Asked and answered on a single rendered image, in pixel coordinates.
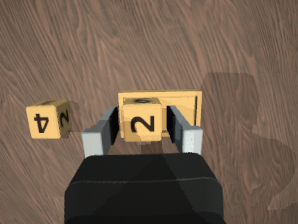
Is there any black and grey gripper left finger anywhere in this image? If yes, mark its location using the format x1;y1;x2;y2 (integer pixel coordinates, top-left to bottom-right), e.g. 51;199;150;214
81;107;119;158

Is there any tan wooden cube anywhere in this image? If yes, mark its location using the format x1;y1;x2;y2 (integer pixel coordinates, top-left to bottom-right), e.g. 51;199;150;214
26;99;71;139
122;98;162;142

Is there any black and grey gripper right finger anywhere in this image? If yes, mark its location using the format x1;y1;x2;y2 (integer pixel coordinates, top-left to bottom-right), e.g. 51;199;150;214
166;105;203;155

